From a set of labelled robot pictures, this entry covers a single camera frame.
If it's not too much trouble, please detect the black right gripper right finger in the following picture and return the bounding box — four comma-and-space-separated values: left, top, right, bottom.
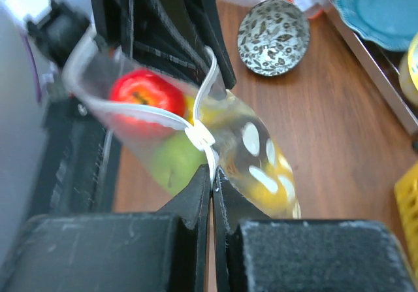
212, 169, 415, 291

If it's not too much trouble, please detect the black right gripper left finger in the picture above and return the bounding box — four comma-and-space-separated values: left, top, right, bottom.
1, 166, 211, 291

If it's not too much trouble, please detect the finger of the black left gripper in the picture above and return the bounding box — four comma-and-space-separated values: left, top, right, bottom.
199, 0, 236, 89

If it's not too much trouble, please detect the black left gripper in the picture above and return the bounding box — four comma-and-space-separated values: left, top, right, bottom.
91, 0, 210, 80

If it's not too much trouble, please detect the red apple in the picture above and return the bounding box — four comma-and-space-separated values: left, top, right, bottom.
108, 68, 187, 138

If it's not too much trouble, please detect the yellow lemon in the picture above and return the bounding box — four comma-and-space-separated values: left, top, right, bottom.
243, 157, 301, 219

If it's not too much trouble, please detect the clear polka dot zip bag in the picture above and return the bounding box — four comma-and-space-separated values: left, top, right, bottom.
63, 36, 301, 218

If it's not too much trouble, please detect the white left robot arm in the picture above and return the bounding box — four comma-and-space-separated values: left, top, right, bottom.
1, 0, 236, 89

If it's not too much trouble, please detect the floral patterned ceramic bowl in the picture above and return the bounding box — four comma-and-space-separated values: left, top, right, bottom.
237, 0, 310, 77

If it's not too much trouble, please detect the yellow plastic basket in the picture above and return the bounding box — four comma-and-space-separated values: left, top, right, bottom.
394, 163, 417, 263

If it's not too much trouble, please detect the teal scalloped plate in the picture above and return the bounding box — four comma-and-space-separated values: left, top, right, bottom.
334, 0, 417, 52

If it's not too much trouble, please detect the metal dish rack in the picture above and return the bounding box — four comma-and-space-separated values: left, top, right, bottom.
324, 3, 417, 135

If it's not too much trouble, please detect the yellow teal patterned bowl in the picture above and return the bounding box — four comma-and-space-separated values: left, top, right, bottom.
398, 35, 417, 108

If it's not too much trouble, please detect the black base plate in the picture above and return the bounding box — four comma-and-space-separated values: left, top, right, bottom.
28, 99, 121, 217

